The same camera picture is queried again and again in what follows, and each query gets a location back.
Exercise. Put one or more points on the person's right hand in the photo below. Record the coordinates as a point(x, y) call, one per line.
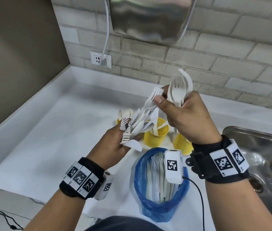
point(193, 120)

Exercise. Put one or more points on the person's left hand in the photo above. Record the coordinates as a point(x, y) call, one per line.
point(107, 147)

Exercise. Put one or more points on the white plastic knife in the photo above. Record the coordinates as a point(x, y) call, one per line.
point(163, 125)

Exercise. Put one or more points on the bundle of white forks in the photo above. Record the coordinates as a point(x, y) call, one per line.
point(179, 88)

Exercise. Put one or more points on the bundle of white plastic cutlery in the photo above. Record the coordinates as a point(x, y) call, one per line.
point(155, 175)
point(136, 125)

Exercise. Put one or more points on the stack of white spoons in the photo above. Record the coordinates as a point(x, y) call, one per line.
point(124, 114)

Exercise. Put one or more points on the stack of white knives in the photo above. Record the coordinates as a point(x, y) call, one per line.
point(155, 116)

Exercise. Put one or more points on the blue plastic bag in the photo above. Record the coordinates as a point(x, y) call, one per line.
point(138, 180)

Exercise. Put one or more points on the white plastic fork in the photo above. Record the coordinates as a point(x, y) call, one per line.
point(150, 99)

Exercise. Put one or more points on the person's left forearm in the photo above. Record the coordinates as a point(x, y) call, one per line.
point(54, 211)

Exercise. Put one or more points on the person's right forearm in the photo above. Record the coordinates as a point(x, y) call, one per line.
point(239, 206)

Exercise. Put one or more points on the person's dark shorts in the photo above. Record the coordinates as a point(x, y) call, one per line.
point(124, 224)

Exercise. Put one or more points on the black left wristband with markers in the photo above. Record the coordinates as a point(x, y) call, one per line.
point(80, 178)

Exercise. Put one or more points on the black wristband with markers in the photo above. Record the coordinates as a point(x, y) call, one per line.
point(80, 178)
point(220, 163)

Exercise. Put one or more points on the black right wristband with markers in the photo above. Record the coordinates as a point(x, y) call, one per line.
point(220, 163)

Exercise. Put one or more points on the stainless steel sink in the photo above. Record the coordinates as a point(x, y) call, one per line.
point(270, 161)

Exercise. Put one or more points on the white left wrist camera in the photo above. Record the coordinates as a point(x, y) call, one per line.
point(105, 186)

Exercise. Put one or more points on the white wall socket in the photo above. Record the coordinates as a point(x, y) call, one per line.
point(94, 58)

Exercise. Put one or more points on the stainless steel wall appliance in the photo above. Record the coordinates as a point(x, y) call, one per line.
point(150, 19)

